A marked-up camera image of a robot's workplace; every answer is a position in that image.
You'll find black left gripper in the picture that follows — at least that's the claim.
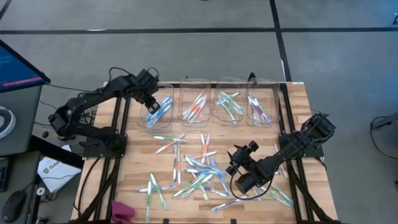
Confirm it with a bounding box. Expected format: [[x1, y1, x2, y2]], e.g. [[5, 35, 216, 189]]
[[134, 68, 162, 114]]

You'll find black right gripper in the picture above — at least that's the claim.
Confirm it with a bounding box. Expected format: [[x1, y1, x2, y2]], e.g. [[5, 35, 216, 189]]
[[225, 140, 261, 178]]

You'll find clear plastic bin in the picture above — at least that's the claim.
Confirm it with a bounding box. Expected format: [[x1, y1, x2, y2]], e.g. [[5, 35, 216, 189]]
[[177, 77, 212, 128], [210, 75, 248, 123], [137, 83, 175, 130], [245, 77, 280, 127]]

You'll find black desk base beam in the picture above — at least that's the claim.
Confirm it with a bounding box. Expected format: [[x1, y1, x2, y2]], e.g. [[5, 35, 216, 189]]
[[29, 135, 85, 170]]

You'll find pink cloth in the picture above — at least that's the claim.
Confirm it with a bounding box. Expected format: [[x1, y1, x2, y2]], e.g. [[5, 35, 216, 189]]
[[111, 200, 136, 224]]

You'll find white printed paper sheet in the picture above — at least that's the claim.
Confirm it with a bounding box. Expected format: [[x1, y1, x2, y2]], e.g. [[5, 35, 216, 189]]
[[37, 144, 82, 194]]

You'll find grey desk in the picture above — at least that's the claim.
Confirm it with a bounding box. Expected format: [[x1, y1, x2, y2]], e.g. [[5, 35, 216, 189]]
[[0, 85, 43, 158]]

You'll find large white round roll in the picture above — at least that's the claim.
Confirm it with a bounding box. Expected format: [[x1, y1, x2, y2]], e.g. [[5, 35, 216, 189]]
[[0, 106, 17, 140]]

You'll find monitor with blue screen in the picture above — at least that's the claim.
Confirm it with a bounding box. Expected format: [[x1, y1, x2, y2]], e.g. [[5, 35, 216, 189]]
[[0, 39, 51, 93]]

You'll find black keyboard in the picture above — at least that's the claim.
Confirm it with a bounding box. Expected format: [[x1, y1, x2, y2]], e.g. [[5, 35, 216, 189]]
[[0, 157, 10, 192]]

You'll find black computer mouse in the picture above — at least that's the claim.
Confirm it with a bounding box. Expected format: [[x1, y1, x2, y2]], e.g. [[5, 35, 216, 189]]
[[2, 190, 27, 223]]

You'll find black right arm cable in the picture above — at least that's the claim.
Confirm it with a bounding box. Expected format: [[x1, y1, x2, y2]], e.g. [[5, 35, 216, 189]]
[[229, 172, 259, 201]]

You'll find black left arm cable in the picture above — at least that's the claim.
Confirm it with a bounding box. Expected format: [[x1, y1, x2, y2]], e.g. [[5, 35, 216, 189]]
[[79, 66, 160, 94]]

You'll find yellow cable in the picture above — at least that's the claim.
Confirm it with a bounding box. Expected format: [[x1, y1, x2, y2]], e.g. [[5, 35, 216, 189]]
[[82, 107, 94, 125]]

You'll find black aluminium table frame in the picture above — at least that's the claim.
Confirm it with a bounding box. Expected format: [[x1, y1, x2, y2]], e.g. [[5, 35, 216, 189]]
[[76, 74, 343, 224]]

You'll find black monitor cable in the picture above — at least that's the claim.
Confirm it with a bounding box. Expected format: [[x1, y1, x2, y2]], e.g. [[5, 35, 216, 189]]
[[43, 82, 94, 93]]

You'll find black arm base cable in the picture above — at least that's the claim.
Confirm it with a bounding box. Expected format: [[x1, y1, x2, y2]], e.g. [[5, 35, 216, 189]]
[[76, 157, 103, 217]]

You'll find black floor cable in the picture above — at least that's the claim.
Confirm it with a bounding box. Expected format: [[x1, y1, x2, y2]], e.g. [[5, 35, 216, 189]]
[[369, 112, 398, 159]]

